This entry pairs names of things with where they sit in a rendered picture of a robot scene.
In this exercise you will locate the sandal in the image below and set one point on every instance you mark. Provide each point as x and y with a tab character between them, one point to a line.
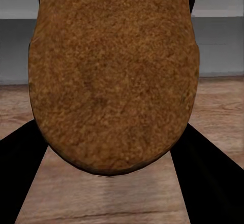
112	83

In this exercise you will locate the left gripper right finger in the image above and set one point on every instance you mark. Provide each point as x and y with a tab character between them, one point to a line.
211	183

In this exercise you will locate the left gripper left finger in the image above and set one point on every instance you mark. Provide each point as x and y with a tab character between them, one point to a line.
21	153

